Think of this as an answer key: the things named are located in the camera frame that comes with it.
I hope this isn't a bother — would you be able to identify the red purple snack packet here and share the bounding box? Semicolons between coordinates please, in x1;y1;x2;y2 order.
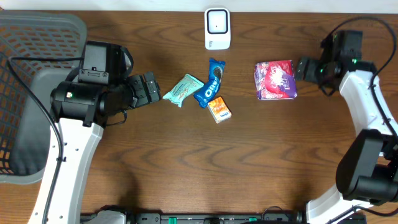
254;60;298;100

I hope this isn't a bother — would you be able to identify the teal wipes packet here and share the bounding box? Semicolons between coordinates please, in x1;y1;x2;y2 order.
163;73;204;108

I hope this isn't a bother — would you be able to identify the blue Oreo packet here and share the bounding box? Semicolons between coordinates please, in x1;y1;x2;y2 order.
193;58;226;108

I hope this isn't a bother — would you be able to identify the orange tissue pack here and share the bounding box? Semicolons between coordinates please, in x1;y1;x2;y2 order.
208;96;232;123

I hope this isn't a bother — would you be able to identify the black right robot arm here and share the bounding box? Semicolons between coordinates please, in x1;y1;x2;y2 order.
295;57;397;223

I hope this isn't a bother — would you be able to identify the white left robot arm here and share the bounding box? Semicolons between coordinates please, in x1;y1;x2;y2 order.
29;72;161;223

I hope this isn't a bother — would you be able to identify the grey plastic basket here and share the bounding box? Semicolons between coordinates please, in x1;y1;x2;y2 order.
1;11;87;185

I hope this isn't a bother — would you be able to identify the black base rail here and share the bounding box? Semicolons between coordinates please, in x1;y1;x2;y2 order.
80;210;304;224

